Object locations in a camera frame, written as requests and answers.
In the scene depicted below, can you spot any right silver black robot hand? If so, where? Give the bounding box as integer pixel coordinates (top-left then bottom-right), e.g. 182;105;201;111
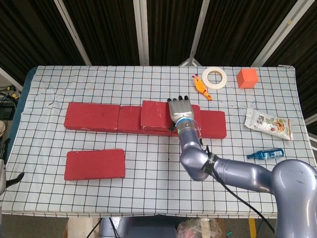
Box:
166;95;194;131

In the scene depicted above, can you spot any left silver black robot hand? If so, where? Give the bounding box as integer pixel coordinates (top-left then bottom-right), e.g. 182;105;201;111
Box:
0;137;25;196

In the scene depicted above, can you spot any red brick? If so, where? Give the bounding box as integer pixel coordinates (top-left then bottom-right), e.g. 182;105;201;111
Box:
64;148;126;181
63;102;121;132
140;100;201;132
171;110;227;139
116;105;174;136

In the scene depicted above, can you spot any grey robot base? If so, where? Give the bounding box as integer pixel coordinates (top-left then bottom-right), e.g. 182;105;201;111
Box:
99;217;178;238

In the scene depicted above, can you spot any yellow rubber chicken toy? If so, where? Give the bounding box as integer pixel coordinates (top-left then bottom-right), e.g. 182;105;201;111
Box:
190;73;213;101

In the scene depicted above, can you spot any white tape roll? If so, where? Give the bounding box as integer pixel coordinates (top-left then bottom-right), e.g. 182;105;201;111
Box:
202;66;228;90

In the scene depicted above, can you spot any black equipment box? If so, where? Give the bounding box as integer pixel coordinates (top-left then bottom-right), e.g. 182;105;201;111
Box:
0;98;18;119

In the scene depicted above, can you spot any orange foam cube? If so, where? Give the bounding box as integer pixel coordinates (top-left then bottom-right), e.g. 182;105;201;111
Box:
236;68;259;89

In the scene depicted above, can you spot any white snack packet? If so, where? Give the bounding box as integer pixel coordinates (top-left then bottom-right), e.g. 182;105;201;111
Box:
244;108;294;141

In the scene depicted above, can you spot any white black-grid tablecloth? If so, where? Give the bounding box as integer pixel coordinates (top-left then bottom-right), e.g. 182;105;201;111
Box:
0;64;317;219

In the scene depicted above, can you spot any beige paper sheet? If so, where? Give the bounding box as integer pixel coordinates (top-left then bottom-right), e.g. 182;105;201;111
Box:
63;217;100;238

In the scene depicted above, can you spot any blue spray bottle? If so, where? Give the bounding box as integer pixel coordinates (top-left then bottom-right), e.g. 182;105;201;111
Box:
246;148;285;160

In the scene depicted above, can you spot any clear plastic bag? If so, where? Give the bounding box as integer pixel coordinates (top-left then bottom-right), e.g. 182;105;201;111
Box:
177;218;223;238

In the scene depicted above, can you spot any white metal frame post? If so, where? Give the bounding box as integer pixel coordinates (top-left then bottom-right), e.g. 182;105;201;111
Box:
53;0;92;66
178;0;211;67
133;0;150;66
250;0;307;67

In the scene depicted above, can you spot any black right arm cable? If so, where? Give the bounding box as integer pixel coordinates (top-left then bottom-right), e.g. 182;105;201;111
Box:
202;138;276;234

